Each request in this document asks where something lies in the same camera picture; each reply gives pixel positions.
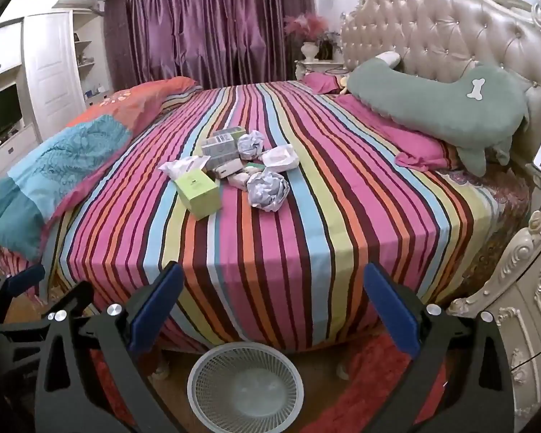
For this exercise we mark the large paper ball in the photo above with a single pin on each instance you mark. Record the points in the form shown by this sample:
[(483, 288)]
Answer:
[(267, 189)]

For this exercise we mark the vase with pink feathers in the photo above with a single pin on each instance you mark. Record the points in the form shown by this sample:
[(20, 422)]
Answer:
[(307, 31)]

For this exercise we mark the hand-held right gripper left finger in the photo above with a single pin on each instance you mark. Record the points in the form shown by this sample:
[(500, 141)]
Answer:
[(162, 306)]

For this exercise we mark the green tissue packet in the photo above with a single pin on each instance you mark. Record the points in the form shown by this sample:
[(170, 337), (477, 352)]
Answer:
[(220, 153)]

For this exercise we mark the striped bed sheet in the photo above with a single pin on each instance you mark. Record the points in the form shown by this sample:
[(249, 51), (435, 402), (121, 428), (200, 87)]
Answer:
[(275, 257)]

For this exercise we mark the ornate cream nightstand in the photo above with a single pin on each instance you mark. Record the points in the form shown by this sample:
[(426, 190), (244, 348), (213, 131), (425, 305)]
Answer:
[(532, 270)]

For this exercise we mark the small cream nightstand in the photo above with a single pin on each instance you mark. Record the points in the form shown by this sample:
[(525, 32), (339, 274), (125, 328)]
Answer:
[(318, 67)]

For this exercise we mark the blue and orange quilt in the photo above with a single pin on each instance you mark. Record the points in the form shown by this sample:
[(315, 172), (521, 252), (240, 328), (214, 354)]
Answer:
[(58, 162)]

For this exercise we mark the small paper ball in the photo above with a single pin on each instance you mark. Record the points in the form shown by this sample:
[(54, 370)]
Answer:
[(250, 144)]

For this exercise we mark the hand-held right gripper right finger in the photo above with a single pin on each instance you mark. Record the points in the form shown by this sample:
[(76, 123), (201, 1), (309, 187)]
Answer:
[(392, 311)]

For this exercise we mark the brown and white packet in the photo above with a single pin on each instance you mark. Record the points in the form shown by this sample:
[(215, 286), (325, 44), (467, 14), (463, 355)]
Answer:
[(227, 171)]

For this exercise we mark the small plain white box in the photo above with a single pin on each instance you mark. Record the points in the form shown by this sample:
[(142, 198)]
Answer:
[(239, 181)]

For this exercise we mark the small white printed box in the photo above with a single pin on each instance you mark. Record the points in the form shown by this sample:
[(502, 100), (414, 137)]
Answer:
[(230, 133)]

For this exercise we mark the white wall cabinet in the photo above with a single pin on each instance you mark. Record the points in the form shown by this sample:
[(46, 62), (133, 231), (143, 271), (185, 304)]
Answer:
[(2, 54)]

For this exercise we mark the green tissue box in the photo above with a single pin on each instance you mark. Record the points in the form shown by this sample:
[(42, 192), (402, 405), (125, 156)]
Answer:
[(199, 195)]

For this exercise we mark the green plush pillow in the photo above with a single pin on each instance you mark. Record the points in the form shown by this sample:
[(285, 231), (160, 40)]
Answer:
[(442, 99)]

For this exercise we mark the white open shelf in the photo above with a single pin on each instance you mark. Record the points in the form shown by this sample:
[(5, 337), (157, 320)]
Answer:
[(88, 54)]

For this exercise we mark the large pink pillow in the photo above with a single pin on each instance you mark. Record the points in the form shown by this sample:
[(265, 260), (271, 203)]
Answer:
[(405, 142)]

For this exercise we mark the white wardrobe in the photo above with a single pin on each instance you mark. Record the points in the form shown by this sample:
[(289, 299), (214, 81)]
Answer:
[(49, 72)]

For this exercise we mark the dark flower arrangement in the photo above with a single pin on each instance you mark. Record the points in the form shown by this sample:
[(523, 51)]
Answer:
[(330, 43)]

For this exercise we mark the tufted beige headboard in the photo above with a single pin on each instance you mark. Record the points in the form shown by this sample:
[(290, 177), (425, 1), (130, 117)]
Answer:
[(442, 18)]

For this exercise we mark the crumpled white tissue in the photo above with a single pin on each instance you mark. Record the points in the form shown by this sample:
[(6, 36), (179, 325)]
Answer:
[(279, 158)]

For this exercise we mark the white mesh wastebasket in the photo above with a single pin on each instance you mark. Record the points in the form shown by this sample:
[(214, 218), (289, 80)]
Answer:
[(245, 388)]

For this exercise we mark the small pink pillow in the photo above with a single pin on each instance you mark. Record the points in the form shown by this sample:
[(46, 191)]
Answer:
[(322, 82)]

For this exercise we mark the purple curtain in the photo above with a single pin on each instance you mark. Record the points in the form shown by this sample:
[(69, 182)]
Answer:
[(207, 27)]

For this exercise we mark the red shaggy rug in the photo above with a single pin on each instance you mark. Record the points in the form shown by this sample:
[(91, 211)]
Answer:
[(356, 392)]

